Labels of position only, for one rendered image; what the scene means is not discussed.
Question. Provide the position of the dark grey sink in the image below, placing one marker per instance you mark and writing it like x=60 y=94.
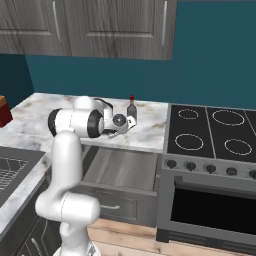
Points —
x=16 y=173

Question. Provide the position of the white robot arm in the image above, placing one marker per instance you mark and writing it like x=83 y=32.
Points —
x=66 y=166

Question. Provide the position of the dark grey base cupboard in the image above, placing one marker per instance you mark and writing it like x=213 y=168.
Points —
x=23 y=230

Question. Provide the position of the dark bottle with red cap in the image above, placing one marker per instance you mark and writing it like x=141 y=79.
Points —
x=132 y=108

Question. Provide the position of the grey wall cupboard door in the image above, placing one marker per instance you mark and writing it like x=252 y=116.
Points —
x=116 y=26
x=30 y=23

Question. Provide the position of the grey open drawer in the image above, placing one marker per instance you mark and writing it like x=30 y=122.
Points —
x=126 y=173

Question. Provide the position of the red box with brown top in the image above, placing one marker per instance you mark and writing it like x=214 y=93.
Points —
x=4 y=113

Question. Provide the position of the oven door with black window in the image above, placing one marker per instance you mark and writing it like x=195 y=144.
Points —
x=213 y=210

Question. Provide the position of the grey stove with black hob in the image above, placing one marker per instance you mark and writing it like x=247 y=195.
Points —
x=206 y=173

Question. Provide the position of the black stove knob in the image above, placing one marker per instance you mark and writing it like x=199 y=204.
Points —
x=210 y=168
x=231 y=171
x=190 y=166
x=171 y=163
x=253 y=174

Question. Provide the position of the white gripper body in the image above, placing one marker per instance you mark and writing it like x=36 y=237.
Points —
x=119 y=131

